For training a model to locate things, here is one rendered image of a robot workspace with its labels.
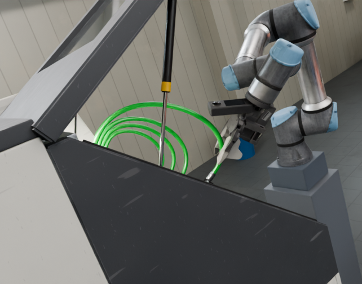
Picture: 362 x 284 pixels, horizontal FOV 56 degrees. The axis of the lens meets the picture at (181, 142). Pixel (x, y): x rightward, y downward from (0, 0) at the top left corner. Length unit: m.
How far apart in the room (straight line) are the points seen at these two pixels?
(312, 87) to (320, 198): 0.47
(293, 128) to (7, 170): 1.16
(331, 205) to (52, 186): 1.29
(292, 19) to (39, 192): 1.03
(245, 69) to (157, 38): 3.22
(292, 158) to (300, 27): 0.53
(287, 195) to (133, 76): 2.70
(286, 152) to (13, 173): 1.18
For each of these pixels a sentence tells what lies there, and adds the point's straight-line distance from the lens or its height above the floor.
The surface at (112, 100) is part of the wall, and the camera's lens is 3.75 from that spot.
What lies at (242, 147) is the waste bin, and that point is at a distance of 4.14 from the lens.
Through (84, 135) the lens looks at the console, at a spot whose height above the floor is 1.33.
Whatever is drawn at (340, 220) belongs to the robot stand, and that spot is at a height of 0.58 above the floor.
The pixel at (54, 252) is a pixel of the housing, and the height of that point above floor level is 1.29.
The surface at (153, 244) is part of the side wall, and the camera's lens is 0.68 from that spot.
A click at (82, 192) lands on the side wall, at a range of 0.60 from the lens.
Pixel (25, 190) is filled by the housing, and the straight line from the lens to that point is 0.58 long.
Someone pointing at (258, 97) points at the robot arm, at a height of 1.34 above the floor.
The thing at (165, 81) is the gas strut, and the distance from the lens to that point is 0.68.
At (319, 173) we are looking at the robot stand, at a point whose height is 0.83.
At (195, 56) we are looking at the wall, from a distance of 4.50.
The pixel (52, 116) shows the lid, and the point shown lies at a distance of 0.55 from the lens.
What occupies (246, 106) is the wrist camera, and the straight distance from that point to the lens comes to 0.90.
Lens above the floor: 1.53
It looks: 15 degrees down
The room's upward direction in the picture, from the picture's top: 19 degrees counter-clockwise
